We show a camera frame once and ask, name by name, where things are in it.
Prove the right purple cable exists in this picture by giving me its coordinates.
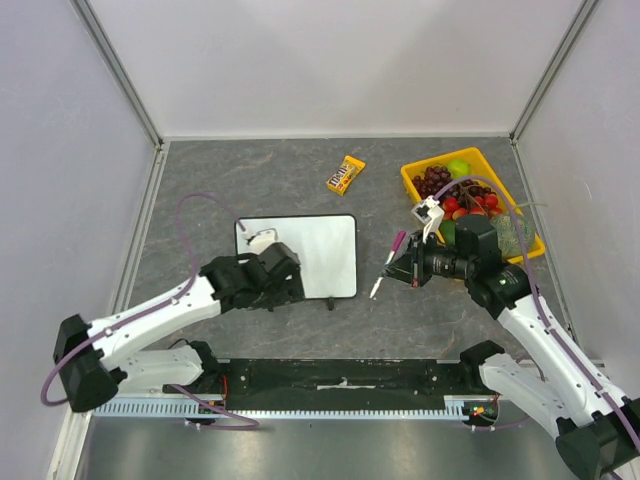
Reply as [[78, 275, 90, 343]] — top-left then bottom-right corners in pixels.
[[434, 174, 640, 480]]

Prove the dark green lime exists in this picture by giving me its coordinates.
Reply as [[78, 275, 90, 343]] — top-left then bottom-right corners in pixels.
[[439, 220, 456, 246]]

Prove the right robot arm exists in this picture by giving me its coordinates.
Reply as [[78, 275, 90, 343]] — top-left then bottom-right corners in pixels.
[[384, 215, 639, 479]]

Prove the left aluminium frame post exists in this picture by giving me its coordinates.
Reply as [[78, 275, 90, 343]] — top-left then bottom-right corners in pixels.
[[70, 0, 163, 149]]

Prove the aluminium frame post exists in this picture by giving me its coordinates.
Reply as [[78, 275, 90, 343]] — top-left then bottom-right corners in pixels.
[[509, 0, 600, 146], [70, 0, 163, 149]]

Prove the purple grape bunch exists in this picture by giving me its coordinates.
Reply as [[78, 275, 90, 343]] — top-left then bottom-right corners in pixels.
[[412, 166, 453, 199]]

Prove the white whiteboard black frame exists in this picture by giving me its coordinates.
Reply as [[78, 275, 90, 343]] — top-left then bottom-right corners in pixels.
[[235, 213, 358, 299]]

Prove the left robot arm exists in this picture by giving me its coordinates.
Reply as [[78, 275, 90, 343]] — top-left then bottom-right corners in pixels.
[[53, 242, 305, 413]]

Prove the slotted cable duct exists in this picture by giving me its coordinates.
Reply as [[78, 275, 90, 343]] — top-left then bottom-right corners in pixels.
[[92, 397, 482, 422]]

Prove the yellow candy packet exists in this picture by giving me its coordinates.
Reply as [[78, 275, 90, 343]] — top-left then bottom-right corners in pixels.
[[326, 155, 366, 196]]

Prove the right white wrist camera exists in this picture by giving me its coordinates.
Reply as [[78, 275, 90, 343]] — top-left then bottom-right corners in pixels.
[[411, 196, 444, 243]]

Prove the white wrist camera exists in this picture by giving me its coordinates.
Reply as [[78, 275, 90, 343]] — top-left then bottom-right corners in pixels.
[[241, 228, 278, 255], [411, 196, 444, 243]]

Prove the pink whiteboard marker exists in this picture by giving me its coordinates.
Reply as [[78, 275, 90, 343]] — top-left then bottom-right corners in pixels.
[[369, 231, 407, 299]]

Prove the green netted melon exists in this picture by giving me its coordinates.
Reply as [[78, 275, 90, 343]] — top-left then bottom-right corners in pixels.
[[489, 202, 546, 263]]

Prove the light green pear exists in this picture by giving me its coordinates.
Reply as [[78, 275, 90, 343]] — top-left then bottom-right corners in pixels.
[[447, 158, 472, 179]]

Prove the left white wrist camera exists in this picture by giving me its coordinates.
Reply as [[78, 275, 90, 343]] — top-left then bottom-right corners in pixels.
[[241, 228, 278, 255]]

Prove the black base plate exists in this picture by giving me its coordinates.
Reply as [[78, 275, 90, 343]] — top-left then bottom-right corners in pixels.
[[192, 359, 493, 411]]

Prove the right aluminium frame post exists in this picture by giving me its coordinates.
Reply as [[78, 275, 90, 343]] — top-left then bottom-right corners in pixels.
[[509, 0, 600, 146]]

